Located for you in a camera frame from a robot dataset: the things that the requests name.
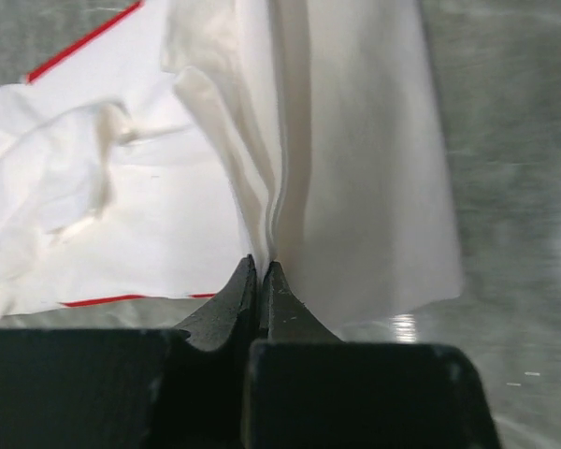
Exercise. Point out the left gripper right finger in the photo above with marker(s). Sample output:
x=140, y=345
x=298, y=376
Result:
x=283, y=317

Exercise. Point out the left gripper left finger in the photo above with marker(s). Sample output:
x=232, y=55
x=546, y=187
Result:
x=215, y=324

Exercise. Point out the white t shirt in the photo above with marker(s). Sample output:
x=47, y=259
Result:
x=149, y=158

